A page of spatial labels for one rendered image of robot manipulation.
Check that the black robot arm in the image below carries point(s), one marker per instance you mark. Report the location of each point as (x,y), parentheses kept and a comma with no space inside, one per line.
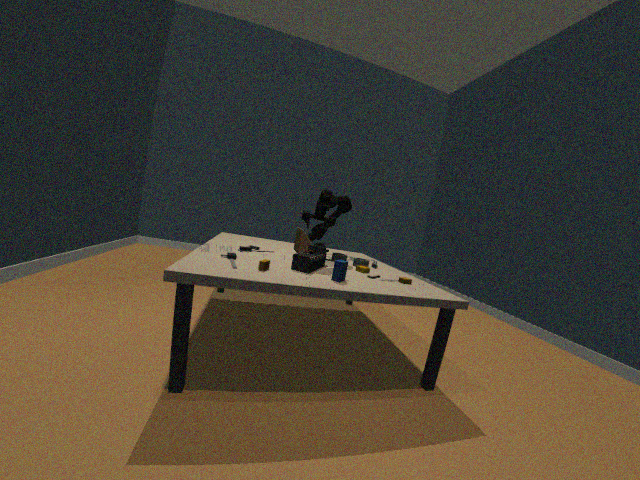
(326,201)

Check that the blue cube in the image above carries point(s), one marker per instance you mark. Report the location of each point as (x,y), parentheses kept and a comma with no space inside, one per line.
(339,271)

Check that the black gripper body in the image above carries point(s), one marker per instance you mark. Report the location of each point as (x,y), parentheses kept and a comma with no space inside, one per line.
(319,216)

